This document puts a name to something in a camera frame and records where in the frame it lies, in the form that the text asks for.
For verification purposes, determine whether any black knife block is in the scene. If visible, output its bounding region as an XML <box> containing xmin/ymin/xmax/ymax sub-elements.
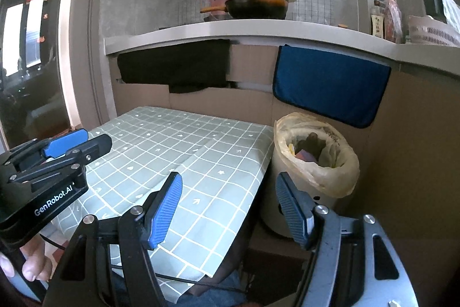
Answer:
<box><xmin>422</xmin><ymin>0</ymin><xmax>448</xmax><ymax>20</ymax></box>

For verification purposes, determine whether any white trash bin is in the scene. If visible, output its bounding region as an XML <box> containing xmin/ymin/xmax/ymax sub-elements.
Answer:
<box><xmin>259</xmin><ymin>145</ymin><xmax>338</xmax><ymax>239</ymax></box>

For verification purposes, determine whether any blue cloth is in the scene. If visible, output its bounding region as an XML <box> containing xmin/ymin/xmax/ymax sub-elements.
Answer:
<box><xmin>272</xmin><ymin>44</ymin><xmax>392</xmax><ymax>128</ymax></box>

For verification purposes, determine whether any yellowish plastic bin liner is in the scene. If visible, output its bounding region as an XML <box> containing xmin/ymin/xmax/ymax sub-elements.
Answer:
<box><xmin>273</xmin><ymin>112</ymin><xmax>361</xmax><ymax>199</ymax></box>

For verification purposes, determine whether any brown crumpled paper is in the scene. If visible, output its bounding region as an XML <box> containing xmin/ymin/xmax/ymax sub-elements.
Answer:
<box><xmin>302</xmin><ymin>132</ymin><xmax>326</xmax><ymax>154</ymax></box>

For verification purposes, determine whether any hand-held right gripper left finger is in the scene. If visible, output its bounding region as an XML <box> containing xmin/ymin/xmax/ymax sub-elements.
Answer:
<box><xmin>41</xmin><ymin>171</ymin><xmax>183</xmax><ymax>307</ymax></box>

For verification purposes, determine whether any dark glass door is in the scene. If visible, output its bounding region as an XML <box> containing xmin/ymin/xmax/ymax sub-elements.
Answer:
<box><xmin>0</xmin><ymin>0</ymin><xmax>72</xmax><ymax>149</ymax></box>

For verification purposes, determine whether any green checkered tablecloth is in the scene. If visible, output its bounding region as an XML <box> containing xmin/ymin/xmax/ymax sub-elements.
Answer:
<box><xmin>47</xmin><ymin>106</ymin><xmax>274</xmax><ymax>304</ymax></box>

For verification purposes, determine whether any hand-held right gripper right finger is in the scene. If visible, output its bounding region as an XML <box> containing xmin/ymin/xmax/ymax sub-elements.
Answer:
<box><xmin>275</xmin><ymin>171</ymin><xmax>421</xmax><ymax>307</ymax></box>

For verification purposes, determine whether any white kitchen counter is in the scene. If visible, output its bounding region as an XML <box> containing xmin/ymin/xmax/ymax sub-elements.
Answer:
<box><xmin>104</xmin><ymin>19</ymin><xmax>460</xmax><ymax>74</ymax></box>

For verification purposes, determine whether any person's left hand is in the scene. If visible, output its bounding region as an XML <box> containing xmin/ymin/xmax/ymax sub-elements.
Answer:
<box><xmin>0</xmin><ymin>236</ymin><xmax>53</xmax><ymax>282</ymax></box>

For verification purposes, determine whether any black cloth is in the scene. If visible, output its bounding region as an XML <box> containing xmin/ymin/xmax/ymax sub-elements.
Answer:
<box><xmin>117</xmin><ymin>39</ymin><xmax>231</xmax><ymax>94</ymax></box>

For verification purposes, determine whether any orange cap plastic bottle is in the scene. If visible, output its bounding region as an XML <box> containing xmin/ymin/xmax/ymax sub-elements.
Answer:
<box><xmin>383</xmin><ymin>0</ymin><xmax>403</xmax><ymax>43</ymax></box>

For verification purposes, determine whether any person's blue jeans leg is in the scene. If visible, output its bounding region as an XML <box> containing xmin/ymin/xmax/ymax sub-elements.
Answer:
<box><xmin>178</xmin><ymin>271</ymin><xmax>248</xmax><ymax>307</ymax></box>

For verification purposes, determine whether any white plastic basket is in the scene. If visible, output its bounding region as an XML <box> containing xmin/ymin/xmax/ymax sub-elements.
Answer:
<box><xmin>408</xmin><ymin>15</ymin><xmax>460</xmax><ymax>48</ymax></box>

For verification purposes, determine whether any dark sauce bottle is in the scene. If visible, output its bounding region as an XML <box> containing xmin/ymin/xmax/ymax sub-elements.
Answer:
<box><xmin>370</xmin><ymin>0</ymin><xmax>386</xmax><ymax>39</ymax></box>

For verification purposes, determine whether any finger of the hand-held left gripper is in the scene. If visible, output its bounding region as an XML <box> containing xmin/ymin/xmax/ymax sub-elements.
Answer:
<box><xmin>11</xmin><ymin>134</ymin><xmax>112</xmax><ymax>192</ymax></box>
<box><xmin>0</xmin><ymin>128</ymin><xmax>89</xmax><ymax>182</ymax></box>

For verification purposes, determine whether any white hanging cloth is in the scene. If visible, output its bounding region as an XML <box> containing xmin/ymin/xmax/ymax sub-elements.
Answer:
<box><xmin>442</xmin><ymin>0</ymin><xmax>460</xmax><ymax>29</ymax></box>

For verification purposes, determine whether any black frying pan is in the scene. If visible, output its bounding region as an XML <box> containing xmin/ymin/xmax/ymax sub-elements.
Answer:
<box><xmin>200</xmin><ymin>0</ymin><xmax>290</xmax><ymax>20</ymax></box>

